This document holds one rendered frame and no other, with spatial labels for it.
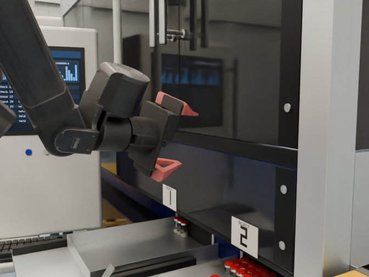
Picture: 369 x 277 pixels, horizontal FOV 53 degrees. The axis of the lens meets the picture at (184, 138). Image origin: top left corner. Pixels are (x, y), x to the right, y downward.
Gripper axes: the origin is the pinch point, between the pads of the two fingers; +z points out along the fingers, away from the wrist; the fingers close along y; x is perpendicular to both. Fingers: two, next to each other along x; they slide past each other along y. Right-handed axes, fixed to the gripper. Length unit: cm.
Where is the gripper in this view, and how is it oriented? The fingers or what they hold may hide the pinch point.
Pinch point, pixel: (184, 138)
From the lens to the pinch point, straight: 67.0
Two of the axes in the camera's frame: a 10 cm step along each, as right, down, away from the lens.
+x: 6.7, 3.7, -6.4
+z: 6.7, 0.6, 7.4
